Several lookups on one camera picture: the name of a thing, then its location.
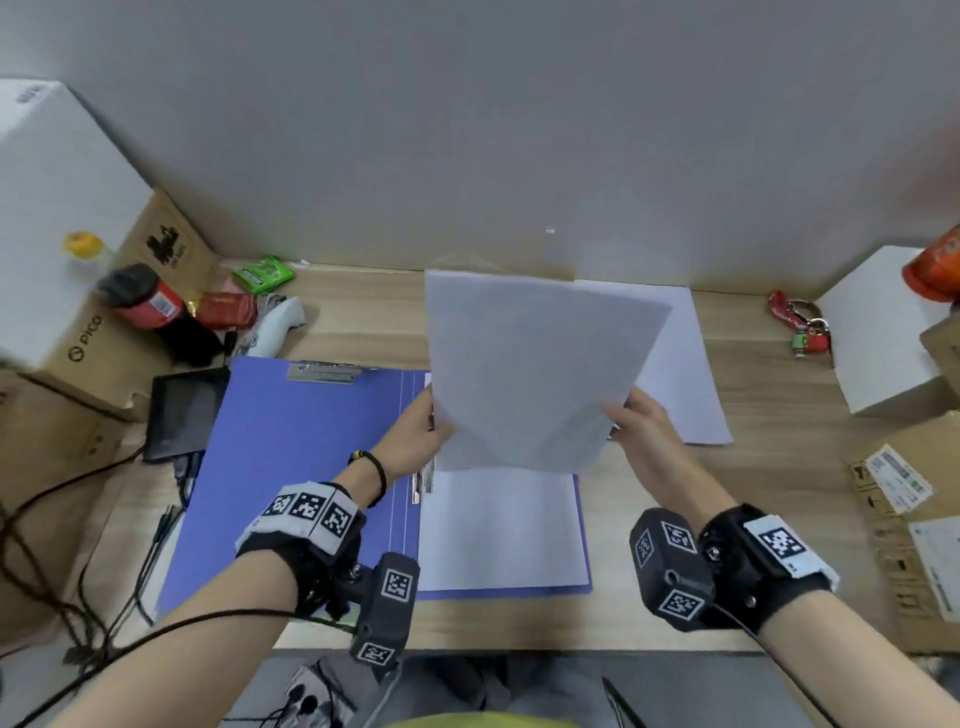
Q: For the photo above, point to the black wrist camera with markers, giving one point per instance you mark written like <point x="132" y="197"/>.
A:
<point x="667" y="570"/>
<point x="386" y="600"/>

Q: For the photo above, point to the white handheld controller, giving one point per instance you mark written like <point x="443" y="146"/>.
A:
<point x="274" y="326"/>

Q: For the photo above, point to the person's yellow shirt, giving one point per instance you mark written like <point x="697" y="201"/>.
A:
<point x="480" y="721"/>

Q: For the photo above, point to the green gum packet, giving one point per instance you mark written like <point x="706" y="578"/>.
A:
<point x="262" y="275"/>

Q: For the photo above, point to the person's right hand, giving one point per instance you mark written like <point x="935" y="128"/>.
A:
<point x="660" y="457"/>

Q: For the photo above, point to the red can with black lid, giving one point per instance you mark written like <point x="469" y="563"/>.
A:
<point x="150" y="304"/>

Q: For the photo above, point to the person's left hand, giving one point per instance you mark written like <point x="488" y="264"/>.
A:
<point x="409" y="442"/>

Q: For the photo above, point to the yellow bottle cap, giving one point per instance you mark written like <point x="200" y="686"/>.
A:
<point x="82" y="244"/>

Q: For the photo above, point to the plain brown cardboard box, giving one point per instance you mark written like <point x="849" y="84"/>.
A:
<point x="45" y="465"/>

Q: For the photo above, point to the person's left forearm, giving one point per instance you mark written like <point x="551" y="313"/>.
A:
<point x="187" y="652"/>

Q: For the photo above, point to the red snack packet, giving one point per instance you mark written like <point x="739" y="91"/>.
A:
<point x="225" y="310"/>

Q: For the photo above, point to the blue plastic folder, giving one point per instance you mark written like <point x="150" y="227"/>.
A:
<point x="300" y="450"/>

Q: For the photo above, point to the small black tablet screen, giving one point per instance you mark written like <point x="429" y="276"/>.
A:
<point x="184" y="412"/>

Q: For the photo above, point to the clear tape piece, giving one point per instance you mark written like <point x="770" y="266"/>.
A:
<point x="472" y="264"/>

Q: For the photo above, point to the orange drink bottle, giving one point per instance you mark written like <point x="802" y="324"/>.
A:
<point x="937" y="266"/>

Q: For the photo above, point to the tidy white paper stack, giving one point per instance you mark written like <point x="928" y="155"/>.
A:
<point x="675" y="360"/>

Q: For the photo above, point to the person's right forearm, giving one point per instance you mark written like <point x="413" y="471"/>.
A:
<point x="855" y="667"/>

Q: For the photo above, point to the flat cardboard box with labels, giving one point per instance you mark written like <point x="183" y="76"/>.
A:
<point x="937" y="442"/>

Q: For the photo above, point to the dark brown chair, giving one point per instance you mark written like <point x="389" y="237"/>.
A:
<point x="622" y="705"/>

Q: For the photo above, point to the brown box with white top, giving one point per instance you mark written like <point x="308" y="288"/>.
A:
<point x="60" y="210"/>

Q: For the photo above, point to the large cardboard box with window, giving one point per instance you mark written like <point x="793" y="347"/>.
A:
<point x="945" y="352"/>

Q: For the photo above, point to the small white box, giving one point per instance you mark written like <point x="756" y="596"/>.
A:
<point x="877" y="337"/>

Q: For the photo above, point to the white power strip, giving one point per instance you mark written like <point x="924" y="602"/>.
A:
<point x="315" y="694"/>

